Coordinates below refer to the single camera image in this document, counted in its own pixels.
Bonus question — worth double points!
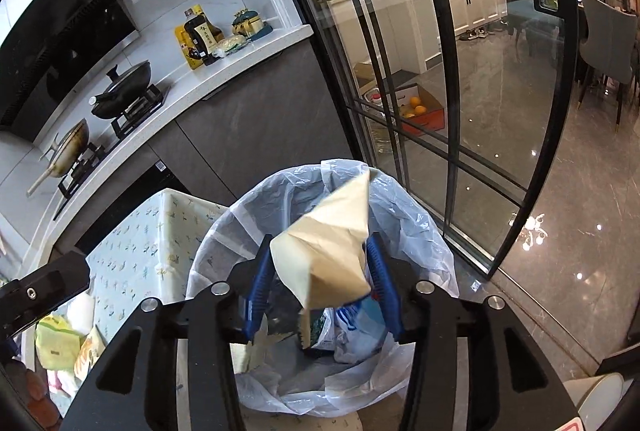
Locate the trash bin with clear liner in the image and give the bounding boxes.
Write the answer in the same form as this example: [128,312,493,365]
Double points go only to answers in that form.
[186,158,461,431]

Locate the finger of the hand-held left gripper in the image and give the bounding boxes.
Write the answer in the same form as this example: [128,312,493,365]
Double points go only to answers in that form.
[0,251,92,337]

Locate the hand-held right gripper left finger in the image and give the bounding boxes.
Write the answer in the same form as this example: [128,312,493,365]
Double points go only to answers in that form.
[65,245,277,431]

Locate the spice jar set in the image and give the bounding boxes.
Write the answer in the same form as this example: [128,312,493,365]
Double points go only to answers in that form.
[231,8,274,42]

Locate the black gas stove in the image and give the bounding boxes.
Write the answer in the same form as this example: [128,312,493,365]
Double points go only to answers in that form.
[52,81,166,222]

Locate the glass sliding door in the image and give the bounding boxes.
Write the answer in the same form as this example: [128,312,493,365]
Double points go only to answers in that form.
[255,0,581,282]

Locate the grey dining chair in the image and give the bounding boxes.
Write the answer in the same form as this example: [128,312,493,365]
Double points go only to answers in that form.
[577,0,640,132]

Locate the yellow food packet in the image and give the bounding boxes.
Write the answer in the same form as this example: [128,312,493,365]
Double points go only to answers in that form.
[174,5,211,70]

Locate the white kitchen counter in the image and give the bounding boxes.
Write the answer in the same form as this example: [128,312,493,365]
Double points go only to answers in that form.
[0,23,361,272]

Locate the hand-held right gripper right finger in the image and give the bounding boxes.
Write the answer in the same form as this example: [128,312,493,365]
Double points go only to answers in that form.
[367,233,583,431]

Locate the beige wok with lid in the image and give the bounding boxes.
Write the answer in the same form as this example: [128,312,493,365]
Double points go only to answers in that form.
[26,118,91,198]

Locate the white blue wet wipes packet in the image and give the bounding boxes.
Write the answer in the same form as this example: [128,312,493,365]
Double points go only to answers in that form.
[332,296,388,362]

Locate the pale mesh food bag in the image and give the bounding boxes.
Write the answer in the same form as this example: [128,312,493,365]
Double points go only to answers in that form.
[220,35,248,56]

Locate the dark dining table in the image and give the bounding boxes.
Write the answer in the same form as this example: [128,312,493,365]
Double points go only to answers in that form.
[505,0,581,56]

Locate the black wok with lid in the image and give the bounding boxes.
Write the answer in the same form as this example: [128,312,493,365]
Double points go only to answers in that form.
[90,60,152,119]

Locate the dark sauce bottle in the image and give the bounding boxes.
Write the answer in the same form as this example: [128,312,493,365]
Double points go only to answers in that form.
[183,8,224,63]

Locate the brown cardboard box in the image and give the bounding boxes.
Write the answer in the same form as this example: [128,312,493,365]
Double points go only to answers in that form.
[352,61,396,112]

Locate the black built-in oven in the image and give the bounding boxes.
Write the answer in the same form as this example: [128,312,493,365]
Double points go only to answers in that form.
[75,159,192,257]

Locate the black range hood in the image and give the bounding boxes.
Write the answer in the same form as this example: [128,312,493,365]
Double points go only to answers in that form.
[0,0,140,142]

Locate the white round container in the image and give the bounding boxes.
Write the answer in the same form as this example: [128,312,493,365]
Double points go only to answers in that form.
[562,371,626,431]

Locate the beige paper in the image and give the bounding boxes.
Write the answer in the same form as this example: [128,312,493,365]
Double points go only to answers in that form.
[270,167,373,312]

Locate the box of oranges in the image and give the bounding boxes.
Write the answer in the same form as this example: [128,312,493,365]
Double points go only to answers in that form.
[395,83,446,132]

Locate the green tissue packet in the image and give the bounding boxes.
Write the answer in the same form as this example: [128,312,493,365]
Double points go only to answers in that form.
[34,315,86,371]

